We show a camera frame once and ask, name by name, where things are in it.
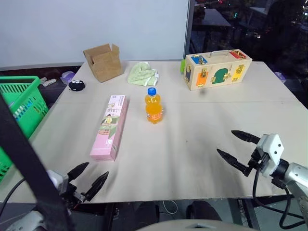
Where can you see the orange soda bottle blue cap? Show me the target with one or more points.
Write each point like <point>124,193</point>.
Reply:
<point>154,108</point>

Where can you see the light green towel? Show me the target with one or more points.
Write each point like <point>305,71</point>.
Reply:
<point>142,74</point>

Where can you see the clear container purple lid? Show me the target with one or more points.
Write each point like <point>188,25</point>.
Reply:
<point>67,77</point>

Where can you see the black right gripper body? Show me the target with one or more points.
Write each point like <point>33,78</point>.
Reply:
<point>259,160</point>

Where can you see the wooden lock box toy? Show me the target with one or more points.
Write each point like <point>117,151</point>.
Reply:
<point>216,72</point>

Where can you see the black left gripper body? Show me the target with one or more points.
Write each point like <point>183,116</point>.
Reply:
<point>72,196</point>

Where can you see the open brown cardboard box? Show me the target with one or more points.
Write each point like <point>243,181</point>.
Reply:
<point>107,65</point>

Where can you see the small purple container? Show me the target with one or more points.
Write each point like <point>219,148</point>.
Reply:
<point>280,77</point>

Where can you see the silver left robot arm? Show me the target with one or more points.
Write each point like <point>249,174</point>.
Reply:
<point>29,221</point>

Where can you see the white power strip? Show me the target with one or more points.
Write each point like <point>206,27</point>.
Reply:
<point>48,82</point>

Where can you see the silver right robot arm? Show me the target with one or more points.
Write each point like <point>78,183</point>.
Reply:
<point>298,175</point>

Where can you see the long pink carton box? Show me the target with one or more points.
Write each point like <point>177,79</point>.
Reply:
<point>110,127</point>

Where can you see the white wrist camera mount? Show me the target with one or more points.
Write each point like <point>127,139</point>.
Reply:
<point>273,146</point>
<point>61,179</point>

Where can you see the green plastic basket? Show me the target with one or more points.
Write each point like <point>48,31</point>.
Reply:
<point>26,108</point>

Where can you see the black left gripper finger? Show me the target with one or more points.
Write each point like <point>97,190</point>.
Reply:
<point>77,171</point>
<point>97,186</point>

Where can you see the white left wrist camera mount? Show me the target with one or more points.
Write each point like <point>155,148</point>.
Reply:
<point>61,179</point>

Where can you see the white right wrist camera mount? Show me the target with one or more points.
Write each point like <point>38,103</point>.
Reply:
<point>273,146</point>

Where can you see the black round plush toy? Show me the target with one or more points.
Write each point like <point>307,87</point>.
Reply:
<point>76,85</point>

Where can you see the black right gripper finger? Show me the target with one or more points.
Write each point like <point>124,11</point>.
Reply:
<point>247,137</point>
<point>234,160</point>

